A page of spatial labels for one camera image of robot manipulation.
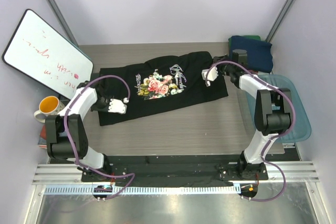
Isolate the folded navy t-shirt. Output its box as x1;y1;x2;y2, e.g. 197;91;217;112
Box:
229;36;273;73

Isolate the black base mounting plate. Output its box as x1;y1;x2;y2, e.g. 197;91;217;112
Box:
48;154;300;188

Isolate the stack of books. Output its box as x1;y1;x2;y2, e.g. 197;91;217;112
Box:
38;136;47;149

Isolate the right aluminium corner post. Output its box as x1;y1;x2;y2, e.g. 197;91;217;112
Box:
265;0;296;42

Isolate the aluminium rail frame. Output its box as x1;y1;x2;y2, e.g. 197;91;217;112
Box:
25;156;332;223

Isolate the left aluminium corner post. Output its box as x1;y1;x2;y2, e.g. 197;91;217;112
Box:
46;0;78;46

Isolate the white mug orange inside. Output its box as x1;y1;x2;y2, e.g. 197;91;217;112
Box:
33;96;65;123

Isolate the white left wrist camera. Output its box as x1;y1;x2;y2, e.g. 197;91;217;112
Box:
108;98;129;114

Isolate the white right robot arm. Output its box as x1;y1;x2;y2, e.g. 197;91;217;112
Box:
202;55;296;181

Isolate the black printed t-shirt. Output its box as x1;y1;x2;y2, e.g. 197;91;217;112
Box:
98;51;228;126

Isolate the aluminium corner post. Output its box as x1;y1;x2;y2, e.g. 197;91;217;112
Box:
265;0;296;42
46;0;78;46

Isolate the blue transparent plastic bin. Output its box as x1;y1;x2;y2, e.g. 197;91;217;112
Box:
243;74;311;144

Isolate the whiteboard with red writing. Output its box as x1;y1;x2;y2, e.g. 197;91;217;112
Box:
2;9;93;99

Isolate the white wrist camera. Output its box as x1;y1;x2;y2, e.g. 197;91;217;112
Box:
201;67;218;87
108;98;129;114

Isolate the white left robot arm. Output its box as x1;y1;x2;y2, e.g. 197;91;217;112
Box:
45;81;112;175

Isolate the folded green t-shirt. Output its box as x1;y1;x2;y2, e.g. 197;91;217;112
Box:
228;35;261;48

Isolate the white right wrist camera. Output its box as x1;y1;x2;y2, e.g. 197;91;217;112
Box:
201;67;218;87

